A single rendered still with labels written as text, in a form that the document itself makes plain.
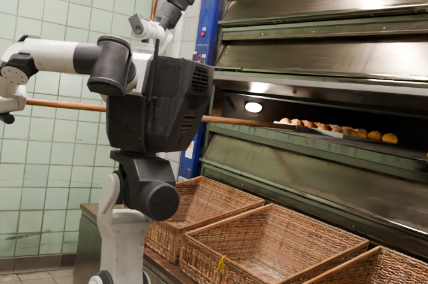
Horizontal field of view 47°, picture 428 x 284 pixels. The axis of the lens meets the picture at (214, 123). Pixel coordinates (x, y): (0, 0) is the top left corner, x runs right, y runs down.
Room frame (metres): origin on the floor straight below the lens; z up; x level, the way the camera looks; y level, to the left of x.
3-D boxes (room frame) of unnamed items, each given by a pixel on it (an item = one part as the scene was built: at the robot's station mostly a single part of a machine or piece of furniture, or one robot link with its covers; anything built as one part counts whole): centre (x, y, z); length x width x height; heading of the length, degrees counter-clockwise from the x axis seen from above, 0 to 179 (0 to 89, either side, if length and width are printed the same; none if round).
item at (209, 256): (1.89, -0.29, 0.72); 0.56 x 0.49 x 0.28; 36
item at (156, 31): (1.60, 0.25, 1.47); 0.10 x 0.07 x 0.09; 158
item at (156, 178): (1.53, 0.19, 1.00); 0.28 x 0.13 x 0.18; 35
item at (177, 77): (1.57, 0.20, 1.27); 0.34 x 0.30 x 0.36; 158
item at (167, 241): (2.38, 0.06, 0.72); 0.56 x 0.49 x 0.28; 36
